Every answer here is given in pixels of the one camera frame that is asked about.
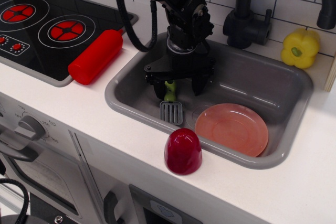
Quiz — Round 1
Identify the grey oven knob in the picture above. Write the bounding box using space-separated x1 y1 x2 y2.
14 115 46 141

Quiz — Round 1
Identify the grey sink basin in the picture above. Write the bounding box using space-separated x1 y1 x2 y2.
105 33 313 169

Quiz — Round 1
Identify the black cable lower left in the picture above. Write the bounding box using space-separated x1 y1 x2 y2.
0 178 30 224

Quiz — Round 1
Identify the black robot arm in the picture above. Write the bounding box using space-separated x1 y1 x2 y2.
144 0 215 99

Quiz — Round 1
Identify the red ketchup bottle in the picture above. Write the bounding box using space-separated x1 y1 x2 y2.
68 29 123 85

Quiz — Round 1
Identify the black cabinet handle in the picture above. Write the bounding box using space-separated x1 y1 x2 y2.
103 191 125 224

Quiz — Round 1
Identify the dark red cup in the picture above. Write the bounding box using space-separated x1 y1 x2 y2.
164 128 202 175

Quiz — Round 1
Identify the black toy stove top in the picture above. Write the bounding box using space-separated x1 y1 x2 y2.
1 0 124 87

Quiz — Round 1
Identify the pink plate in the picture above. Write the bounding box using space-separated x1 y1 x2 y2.
195 103 269 157

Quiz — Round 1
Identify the grey oven door handle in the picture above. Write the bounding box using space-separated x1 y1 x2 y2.
1 142 44 162

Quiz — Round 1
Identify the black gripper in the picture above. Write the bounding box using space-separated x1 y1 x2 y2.
144 51 215 100

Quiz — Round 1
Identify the black faucet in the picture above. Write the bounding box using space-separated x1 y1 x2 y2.
223 0 335 49

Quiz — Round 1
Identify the yellow bell pepper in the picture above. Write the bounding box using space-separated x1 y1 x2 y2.
280 28 320 69

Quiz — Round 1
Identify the green handled grey spatula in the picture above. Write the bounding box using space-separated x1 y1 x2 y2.
159 80 183 125

